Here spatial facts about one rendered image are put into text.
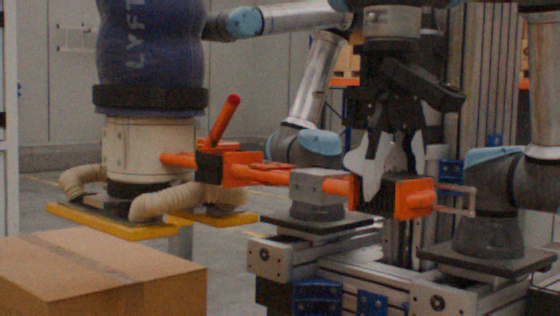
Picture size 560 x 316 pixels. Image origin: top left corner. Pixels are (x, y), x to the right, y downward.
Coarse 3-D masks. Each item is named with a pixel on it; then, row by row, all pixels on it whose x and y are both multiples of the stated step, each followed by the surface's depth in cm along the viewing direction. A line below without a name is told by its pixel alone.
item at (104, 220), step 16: (48, 208) 132; (64, 208) 128; (80, 208) 125; (96, 208) 126; (112, 208) 126; (128, 208) 118; (96, 224) 117; (112, 224) 114; (128, 224) 112; (144, 224) 113; (160, 224) 115; (128, 240) 109
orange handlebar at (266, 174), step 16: (224, 144) 147; (160, 160) 122; (176, 160) 118; (192, 160) 114; (240, 176) 105; (256, 176) 102; (272, 176) 99; (288, 176) 97; (336, 192) 90; (416, 192) 82; (432, 192) 83
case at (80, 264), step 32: (0, 256) 160; (32, 256) 161; (64, 256) 161; (96, 256) 162; (128, 256) 163; (160, 256) 164; (0, 288) 145; (32, 288) 135; (64, 288) 136; (96, 288) 137; (128, 288) 140; (160, 288) 146; (192, 288) 153
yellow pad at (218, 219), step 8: (208, 208) 129; (216, 208) 129; (240, 208) 130; (176, 216) 132; (184, 216) 130; (192, 216) 128; (200, 216) 126; (208, 216) 125; (216, 216) 124; (224, 216) 124; (232, 216) 125; (240, 216) 125; (248, 216) 127; (256, 216) 128; (208, 224) 124; (216, 224) 122; (224, 224) 123; (232, 224) 124; (240, 224) 125; (248, 224) 127
